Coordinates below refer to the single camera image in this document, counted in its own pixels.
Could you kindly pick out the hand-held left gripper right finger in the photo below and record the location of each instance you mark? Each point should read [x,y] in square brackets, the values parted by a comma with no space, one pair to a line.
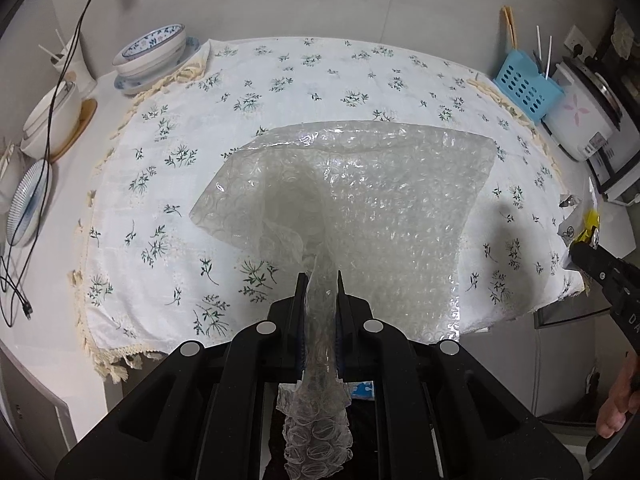
[340,345]

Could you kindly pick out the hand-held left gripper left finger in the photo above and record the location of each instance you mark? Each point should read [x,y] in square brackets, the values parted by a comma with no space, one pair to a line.
[301,340]

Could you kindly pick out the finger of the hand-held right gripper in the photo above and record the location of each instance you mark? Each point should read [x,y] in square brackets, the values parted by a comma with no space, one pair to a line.
[597,267]

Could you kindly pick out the yellow snack packet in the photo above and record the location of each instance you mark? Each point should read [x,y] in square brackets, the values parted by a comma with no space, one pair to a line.
[590,220]

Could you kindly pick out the blue white milk carton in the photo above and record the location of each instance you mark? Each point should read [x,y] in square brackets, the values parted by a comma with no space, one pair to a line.
[361,391]

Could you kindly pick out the clear plastic bag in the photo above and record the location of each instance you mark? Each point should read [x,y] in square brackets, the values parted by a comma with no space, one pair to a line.
[390,200]

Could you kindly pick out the person's right hand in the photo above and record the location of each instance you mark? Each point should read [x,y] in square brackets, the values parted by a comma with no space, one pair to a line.
[620,400]

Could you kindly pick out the white vented appliance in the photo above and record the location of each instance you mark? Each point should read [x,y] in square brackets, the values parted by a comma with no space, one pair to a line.
[620,180]

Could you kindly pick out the white flowered rice cooker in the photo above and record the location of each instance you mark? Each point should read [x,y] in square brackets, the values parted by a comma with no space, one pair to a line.
[575,115]

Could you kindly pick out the black appliance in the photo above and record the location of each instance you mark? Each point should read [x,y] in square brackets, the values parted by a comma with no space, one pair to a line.
[627,85]

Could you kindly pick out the blue perforated utensil holder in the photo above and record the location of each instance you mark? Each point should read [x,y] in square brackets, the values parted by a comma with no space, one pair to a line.
[520,85]

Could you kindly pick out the white plastic stick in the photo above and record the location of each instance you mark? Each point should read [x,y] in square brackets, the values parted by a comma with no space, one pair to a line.
[549,57]
[539,42]

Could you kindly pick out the black power plug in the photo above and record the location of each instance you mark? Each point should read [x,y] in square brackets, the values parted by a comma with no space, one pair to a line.
[578,50]

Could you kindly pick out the beige hanging cloth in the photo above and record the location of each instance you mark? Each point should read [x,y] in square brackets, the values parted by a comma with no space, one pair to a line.
[624,35]

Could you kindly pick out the wooden chopstick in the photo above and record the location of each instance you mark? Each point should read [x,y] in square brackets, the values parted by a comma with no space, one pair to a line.
[512,27]
[507,27]

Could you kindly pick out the white floral tablecloth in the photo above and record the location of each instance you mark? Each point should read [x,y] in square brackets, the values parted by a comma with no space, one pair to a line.
[350,75]

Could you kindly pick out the blue striped plate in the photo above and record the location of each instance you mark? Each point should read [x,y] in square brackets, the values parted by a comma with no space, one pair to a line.
[27,205]

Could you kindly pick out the round wooden trivet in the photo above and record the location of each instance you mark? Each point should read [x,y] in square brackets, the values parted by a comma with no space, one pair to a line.
[87,115]

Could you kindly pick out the blue rimmed plate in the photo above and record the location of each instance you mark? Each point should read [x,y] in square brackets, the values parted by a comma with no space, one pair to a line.
[192,45]

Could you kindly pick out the blue patterned white bowl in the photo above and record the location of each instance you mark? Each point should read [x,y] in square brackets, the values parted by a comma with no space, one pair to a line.
[150,45]

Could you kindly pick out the white pot with lid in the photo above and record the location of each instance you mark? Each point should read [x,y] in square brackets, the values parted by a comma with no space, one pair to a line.
[50,120]

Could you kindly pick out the tall white container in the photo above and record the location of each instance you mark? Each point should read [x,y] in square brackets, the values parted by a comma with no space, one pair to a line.
[82,77]

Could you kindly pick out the white wall socket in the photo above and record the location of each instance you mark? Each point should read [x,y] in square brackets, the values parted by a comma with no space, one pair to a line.
[575,35]

